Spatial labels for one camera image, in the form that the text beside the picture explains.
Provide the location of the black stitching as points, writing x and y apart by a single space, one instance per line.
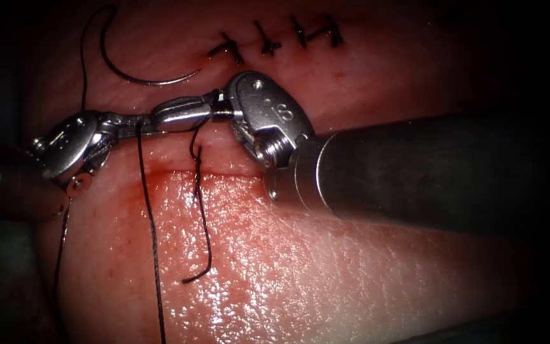
268 45

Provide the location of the dark left arm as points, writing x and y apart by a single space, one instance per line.
22 191

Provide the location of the left arm needle driver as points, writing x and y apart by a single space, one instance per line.
72 143

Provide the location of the right arm needle driver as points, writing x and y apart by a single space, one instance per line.
260 107

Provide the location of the tissue pad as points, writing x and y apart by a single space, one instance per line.
327 267

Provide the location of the left arm needle driver jaw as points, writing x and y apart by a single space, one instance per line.
127 126

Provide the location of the curved steel needle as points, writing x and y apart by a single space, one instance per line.
132 79

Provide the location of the black thread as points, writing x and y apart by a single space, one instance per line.
153 239

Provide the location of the right arm needle driver jaw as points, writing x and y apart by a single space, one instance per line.
189 101
184 118

